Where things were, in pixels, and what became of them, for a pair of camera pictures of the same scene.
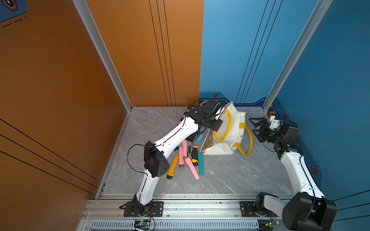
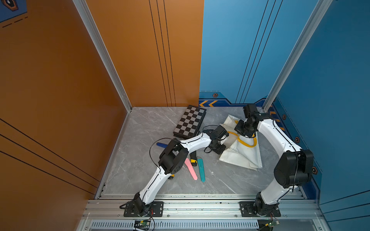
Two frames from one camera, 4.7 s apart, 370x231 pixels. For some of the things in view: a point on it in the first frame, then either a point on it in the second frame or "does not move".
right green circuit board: [270, 224] does not move
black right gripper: [263, 121] -> [237, 129]
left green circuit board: [144, 224] does not move
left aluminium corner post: [87, 18] does not move
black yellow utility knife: [194, 159] does not move
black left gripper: [216, 127] -> [221, 150]
